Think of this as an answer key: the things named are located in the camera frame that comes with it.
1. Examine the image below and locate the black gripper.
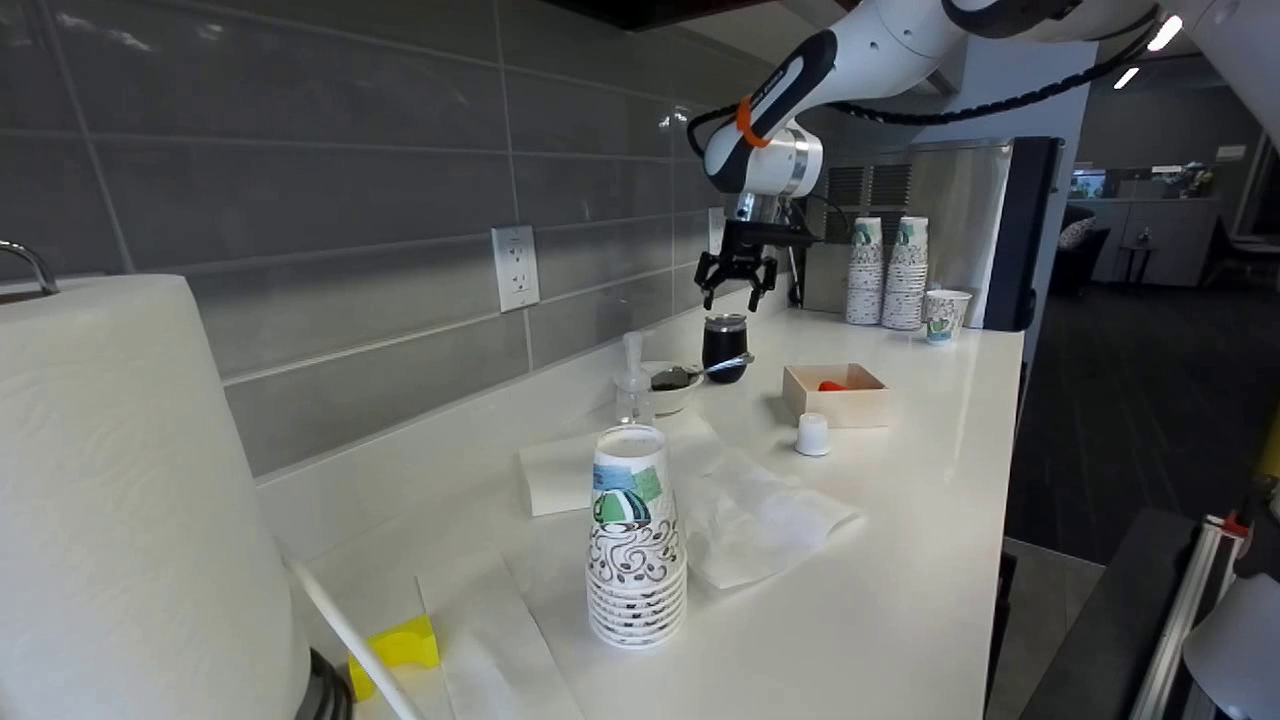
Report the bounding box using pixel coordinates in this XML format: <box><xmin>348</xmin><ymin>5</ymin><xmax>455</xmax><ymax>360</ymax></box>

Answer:
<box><xmin>694</xmin><ymin>214</ymin><xmax>817</xmax><ymax>317</ymax></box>

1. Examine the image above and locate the black cup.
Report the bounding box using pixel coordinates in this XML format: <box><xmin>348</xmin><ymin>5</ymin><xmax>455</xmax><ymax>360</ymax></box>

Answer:
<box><xmin>702</xmin><ymin>317</ymin><xmax>758</xmax><ymax>387</ymax></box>

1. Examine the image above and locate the tall paper cup stack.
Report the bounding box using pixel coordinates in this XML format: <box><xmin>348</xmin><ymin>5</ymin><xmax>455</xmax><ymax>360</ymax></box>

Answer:
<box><xmin>881</xmin><ymin>212</ymin><xmax>937</xmax><ymax>335</ymax></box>
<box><xmin>846</xmin><ymin>212</ymin><xmax>889</xmax><ymax>332</ymax></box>

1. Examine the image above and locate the small white cup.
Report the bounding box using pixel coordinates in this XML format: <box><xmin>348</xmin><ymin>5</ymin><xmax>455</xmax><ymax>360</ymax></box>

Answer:
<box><xmin>794</xmin><ymin>408</ymin><xmax>837</xmax><ymax>462</ymax></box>

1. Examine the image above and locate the single patterned paper cup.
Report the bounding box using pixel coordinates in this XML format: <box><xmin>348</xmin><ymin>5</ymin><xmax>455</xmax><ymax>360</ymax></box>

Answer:
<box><xmin>922</xmin><ymin>283</ymin><xmax>978</xmax><ymax>346</ymax></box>

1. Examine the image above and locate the patterned paper cup stack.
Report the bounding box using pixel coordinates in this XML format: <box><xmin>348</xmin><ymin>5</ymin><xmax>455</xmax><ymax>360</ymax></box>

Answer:
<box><xmin>580</xmin><ymin>425</ymin><xmax>694</xmax><ymax>654</ymax></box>

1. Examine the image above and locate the metal spoon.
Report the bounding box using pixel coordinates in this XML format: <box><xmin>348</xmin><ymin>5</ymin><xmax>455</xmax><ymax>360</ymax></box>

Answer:
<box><xmin>664</xmin><ymin>352</ymin><xmax>761</xmax><ymax>390</ymax></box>

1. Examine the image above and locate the white bowl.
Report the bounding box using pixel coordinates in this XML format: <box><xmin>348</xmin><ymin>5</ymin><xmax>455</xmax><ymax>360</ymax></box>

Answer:
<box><xmin>645</xmin><ymin>365</ymin><xmax>714</xmax><ymax>419</ymax></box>

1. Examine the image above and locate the light wooden box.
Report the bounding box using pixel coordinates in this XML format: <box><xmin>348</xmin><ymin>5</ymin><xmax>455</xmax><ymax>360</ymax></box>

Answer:
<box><xmin>779</xmin><ymin>360</ymin><xmax>894</xmax><ymax>434</ymax></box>

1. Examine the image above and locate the crumpled clear plastic wrap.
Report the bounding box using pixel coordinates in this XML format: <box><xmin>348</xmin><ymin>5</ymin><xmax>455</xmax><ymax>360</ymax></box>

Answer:
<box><xmin>664</xmin><ymin>448</ymin><xmax>869</xmax><ymax>601</ymax></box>

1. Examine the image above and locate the dark blue column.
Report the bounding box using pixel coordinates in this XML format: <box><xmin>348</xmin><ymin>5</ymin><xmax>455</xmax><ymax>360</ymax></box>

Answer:
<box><xmin>985</xmin><ymin>130</ymin><xmax>1063</xmax><ymax>335</ymax></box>

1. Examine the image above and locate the white paper towel sheet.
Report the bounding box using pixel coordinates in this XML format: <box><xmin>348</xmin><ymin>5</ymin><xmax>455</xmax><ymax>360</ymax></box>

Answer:
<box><xmin>432</xmin><ymin>532</ymin><xmax>608</xmax><ymax>720</ymax></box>

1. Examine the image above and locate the yellow plastic piece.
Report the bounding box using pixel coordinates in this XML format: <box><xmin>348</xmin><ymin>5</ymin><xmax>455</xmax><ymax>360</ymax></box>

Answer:
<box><xmin>344</xmin><ymin>609</ymin><xmax>444</xmax><ymax>706</ymax></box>

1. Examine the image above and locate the yellow object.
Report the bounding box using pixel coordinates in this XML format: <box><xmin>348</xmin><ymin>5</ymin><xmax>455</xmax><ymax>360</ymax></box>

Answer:
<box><xmin>285</xmin><ymin>557</ymin><xmax>423</xmax><ymax>720</ymax></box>

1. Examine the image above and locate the silver metal pole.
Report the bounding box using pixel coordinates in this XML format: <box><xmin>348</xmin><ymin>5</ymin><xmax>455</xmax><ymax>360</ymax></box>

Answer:
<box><xmin>1128</xmin><ymin>508</ymin><xmax>1254</xmax><ymax>720</ymax></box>

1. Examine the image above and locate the white paper towel roll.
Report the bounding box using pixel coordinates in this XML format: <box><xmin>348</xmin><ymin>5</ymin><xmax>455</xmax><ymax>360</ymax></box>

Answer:
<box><xmin>0</xmin><ymin>270</ymin><xmax>317</xmax><ymax>720</ymax></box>

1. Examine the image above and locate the curved chrome metal bar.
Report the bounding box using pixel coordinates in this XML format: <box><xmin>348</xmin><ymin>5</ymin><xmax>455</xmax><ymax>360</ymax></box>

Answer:
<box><xmin>0</xmin><ymin>233</ymin><xmax>63</xmax><ymax>304</ymax></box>

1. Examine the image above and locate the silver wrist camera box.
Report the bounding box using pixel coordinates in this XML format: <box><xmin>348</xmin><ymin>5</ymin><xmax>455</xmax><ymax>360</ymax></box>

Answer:
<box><xmin>722</xmin><ymin>189</ymin><xmax>770</xmax><ymax>233</ymax></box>

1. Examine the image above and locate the white single wall outlet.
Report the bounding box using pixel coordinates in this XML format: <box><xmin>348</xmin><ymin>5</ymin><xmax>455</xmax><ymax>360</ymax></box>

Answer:
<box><xmin>488</xmin><ymin>220</ymin><xmax>544</xmax><ymax>317</ymax></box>

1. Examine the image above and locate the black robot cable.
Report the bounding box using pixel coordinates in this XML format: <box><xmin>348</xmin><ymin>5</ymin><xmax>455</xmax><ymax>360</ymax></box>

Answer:
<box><xmin>846</xmin><ymin>9</ymin><xmax>1167</xmax><ymax>130</ymax></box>

